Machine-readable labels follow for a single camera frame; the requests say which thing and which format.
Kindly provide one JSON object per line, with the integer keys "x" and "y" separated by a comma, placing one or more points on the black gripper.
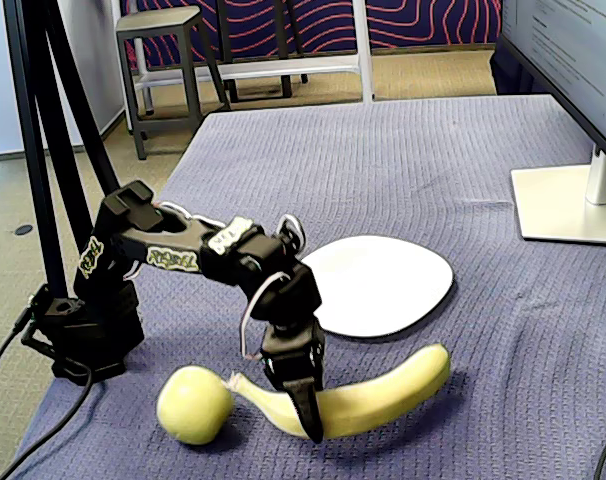
{"x": 289, "y": 361}

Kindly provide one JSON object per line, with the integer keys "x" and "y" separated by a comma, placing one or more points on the yellow banana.
{"x": 383, "y": 395}

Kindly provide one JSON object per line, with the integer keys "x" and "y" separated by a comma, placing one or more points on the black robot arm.
{"x": 133, "y": 240}

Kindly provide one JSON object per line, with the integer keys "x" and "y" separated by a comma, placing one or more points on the white plate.
{"x": 383, "y": 285}

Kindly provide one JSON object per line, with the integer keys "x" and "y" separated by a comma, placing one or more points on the green apple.
{"x": 193, "y": 405}

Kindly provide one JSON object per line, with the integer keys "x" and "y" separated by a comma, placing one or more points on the blue woven cloth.
{"x": 383, "y": 165}

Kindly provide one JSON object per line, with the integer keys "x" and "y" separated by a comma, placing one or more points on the silver monitor stand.
{"x": 553, "y": 205}

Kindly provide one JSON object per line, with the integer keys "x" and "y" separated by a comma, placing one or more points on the black round floor socket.
{"x": 23, "y": 230}

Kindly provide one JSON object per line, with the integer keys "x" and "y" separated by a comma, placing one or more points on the black chair legs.
{"x": 283, "y": 40}

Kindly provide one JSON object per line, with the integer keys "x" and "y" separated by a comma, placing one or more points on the black tripod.
{"x": 33, "y": 125}

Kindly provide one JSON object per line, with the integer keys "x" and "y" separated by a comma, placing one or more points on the purple panel with pink lines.
{"x": 423, "y": 20}

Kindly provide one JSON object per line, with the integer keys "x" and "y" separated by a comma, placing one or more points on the grey metal stool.
{"x": 158, "y": 25}

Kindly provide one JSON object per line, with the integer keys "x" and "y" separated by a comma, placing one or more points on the computer monitor screen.
{"x": 573, "y": 50}

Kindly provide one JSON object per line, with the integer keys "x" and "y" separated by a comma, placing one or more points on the white table frame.
{"x": 293, "y": 65}

